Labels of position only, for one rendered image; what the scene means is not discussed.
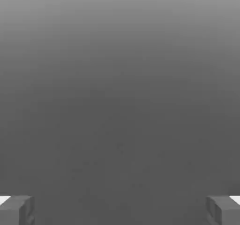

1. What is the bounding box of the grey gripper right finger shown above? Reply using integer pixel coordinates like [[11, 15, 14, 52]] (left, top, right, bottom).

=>
[[205, 195, 240, 225]]

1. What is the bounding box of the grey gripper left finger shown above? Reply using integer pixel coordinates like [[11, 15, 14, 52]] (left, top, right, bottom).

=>
[[0, 195, 36, 225]]

